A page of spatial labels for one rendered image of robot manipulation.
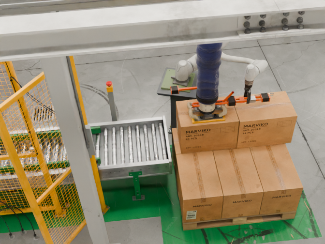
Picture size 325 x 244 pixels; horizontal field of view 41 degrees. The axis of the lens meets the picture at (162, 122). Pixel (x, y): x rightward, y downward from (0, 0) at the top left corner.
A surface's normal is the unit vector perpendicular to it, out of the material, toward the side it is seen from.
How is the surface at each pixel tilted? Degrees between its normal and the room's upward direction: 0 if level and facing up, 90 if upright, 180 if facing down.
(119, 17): 0
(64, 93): 90
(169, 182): 0
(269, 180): 0
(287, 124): 90
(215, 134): 90
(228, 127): 90
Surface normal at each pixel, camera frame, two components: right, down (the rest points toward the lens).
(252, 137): 0.11, 0.69
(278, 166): -0.04, -0.72
